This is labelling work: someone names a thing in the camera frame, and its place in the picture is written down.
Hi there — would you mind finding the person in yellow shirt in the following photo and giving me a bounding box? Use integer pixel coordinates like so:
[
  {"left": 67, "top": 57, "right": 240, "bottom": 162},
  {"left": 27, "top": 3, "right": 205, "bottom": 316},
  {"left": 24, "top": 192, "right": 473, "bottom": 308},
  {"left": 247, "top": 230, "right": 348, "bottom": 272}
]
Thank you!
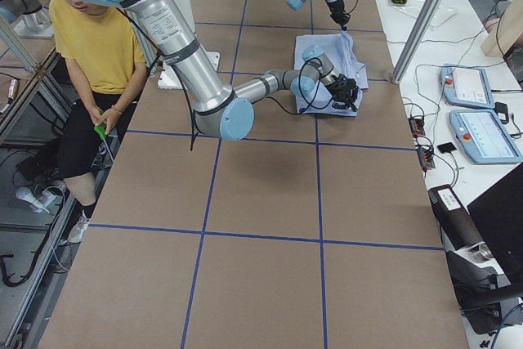
[{"left": 49, "top": 0, "right": 148, "bottom": 244}]

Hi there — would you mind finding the black label printer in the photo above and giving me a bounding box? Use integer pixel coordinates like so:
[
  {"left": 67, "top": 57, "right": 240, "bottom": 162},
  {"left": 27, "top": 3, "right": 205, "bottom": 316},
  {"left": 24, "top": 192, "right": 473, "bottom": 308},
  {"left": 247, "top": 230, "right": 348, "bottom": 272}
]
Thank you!
[{"left": 428, "top": 185, "right": 522, "bottom": 334}]

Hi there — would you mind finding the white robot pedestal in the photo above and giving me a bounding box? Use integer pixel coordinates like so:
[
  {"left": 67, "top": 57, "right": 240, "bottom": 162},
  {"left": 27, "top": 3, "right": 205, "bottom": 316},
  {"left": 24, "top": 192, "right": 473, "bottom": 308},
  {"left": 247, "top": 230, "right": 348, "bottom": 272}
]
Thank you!
[{"left": 157, "top": 0, "right": 221, "bottom": 91}]

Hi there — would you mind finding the blue teach pendant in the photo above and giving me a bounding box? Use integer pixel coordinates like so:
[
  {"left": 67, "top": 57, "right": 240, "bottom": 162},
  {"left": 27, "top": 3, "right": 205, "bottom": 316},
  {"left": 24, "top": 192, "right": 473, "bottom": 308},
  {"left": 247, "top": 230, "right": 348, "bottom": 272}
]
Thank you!
[
  {"left": 440, "top": 64, "right": 495, "bottom": 110},
  {"left": 449, "top": 109, "right": 522, "bottom": 164}
]

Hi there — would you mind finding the lower blue teach pendant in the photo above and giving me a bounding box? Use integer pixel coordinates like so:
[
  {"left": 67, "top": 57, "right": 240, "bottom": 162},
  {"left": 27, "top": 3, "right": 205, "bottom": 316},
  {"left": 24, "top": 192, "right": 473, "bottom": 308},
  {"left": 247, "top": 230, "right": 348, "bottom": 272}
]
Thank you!
[{"left": 449, "top": 109, "right": 522, "bottom": 164}]

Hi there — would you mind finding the light blue striped shirt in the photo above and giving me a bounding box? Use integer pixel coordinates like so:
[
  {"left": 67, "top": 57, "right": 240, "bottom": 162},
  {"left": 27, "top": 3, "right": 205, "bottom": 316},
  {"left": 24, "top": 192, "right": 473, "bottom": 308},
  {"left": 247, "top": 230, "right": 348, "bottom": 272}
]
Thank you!
[{"left": 291, "top": 32, "right": 369, "bottom": 117}]

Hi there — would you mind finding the aluminium frame post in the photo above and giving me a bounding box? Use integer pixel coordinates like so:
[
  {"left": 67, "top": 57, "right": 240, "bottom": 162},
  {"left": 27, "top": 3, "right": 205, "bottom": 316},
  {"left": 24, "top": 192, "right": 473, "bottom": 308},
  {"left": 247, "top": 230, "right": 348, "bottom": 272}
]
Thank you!
[{"left": 391, "top": 0, "right": 441, "bottom": 84}]

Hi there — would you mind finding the upper blue teach pendant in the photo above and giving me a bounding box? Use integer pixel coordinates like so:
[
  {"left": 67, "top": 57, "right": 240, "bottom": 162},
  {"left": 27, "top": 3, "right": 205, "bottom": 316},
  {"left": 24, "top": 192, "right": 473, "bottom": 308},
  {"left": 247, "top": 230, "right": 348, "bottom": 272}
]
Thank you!
[{"left": 440, "top": 64, "right": 495, "bottom": 110}]

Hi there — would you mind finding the black monitor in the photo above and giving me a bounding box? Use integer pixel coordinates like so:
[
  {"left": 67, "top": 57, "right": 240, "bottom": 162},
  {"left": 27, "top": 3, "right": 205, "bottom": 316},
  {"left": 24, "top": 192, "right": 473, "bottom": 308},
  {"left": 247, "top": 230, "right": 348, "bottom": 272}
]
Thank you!
[{"left": 467, "top": 165, "right": 522, "bottom": 283}]

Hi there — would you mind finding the clear plastic bag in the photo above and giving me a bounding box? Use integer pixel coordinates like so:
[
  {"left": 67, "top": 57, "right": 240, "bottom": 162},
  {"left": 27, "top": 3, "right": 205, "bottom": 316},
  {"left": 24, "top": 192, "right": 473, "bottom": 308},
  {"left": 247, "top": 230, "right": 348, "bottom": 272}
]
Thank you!
[{"left": 388, "top": 0, "right": 457, "bottom": 29}]

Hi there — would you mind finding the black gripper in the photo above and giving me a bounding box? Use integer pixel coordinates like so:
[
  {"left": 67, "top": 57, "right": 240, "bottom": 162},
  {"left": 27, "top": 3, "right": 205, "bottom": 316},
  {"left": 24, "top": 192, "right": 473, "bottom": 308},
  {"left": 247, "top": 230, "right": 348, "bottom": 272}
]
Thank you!
[
  {"left": 329, "top": 0, "right": 350, "bottom": 31},
  {"left": 326, "top": 74, "right": 360, "bottom": 111}
]

